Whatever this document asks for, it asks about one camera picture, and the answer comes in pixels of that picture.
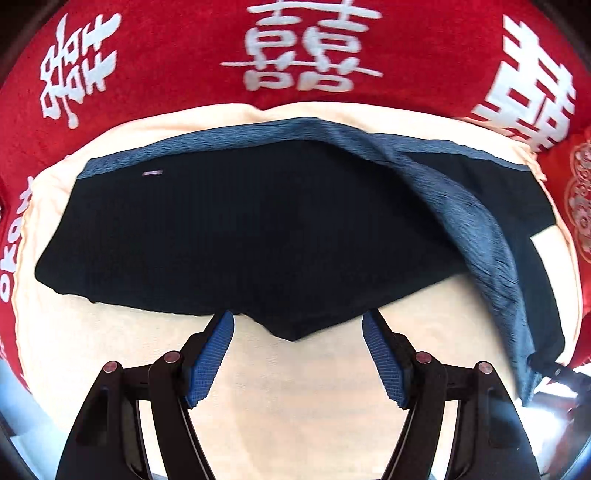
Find black pants blue waistband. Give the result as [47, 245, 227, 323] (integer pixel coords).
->
[35, 117, 566, 400]

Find cream seat cushion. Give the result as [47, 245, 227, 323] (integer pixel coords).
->
[12, 102, 584, 478]

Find red patterned throw pillow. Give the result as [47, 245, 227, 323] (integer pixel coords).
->
[538, 127, 591, 368]

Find red sofa cover white characters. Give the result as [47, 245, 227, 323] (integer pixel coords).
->
[1, 1, 590, 376]

